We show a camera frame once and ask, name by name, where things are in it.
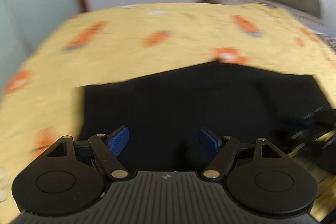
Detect black pants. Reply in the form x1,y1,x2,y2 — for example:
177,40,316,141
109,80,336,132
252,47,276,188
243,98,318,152
79,61,330,172

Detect yellow carrot print bedsheet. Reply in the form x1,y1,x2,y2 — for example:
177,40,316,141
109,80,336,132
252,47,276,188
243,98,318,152
1,3,335,223

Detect patterned pillow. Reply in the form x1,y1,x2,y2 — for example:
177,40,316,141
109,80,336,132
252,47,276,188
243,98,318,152
199,0,335,37

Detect frosted glass wardrobe door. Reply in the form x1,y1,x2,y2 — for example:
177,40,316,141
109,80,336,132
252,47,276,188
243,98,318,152
1,0,81,88

